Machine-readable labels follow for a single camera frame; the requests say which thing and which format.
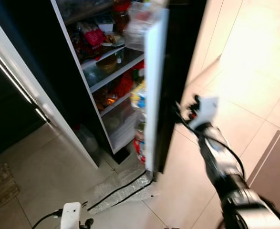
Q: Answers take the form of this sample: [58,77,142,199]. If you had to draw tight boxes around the dark kitchen cabinet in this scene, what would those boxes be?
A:
[0,48,48,161]

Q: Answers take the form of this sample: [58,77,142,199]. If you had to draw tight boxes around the fridge door with shelf bins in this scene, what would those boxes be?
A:
[125,0,208,175]

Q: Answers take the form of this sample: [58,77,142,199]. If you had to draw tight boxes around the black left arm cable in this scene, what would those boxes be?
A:
[31,208,63,229]

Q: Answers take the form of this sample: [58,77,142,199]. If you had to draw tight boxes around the clear plastic jug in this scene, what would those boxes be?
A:
[75,125,100,154]

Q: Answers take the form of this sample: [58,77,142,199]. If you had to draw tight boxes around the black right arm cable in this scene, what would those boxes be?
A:
[175,102,247,180]

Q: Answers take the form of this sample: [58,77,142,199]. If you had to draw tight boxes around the brown patterned mat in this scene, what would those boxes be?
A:
[0,163,21,216]

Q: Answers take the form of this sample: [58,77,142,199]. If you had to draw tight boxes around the clear plastic bag black stripes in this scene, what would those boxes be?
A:
[87,167,155,213]

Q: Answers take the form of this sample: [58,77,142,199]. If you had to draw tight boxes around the clear wrapped package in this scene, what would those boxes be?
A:
[125,0,167,51]

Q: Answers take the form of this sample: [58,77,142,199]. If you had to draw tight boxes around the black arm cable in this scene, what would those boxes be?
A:
[31,208,63,229]
[175,102,247,180]

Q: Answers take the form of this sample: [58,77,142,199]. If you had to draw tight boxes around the black fridge cabinet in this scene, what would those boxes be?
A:
[0,0,153,166]

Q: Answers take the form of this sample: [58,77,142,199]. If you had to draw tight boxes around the white food container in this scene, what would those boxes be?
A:
[94,16,114,32]

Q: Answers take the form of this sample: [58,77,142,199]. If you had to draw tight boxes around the brown bowl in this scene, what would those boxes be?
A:
[95,54,119,73]

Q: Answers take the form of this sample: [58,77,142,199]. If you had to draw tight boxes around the red sauce bottle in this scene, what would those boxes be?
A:
[135,126,146,163]

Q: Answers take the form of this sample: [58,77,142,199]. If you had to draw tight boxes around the yellow snack packet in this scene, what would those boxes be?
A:
[130,81,148,111]

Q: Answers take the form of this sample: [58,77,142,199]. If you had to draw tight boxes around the white fridge door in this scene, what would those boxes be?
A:
[0,5,100,168]

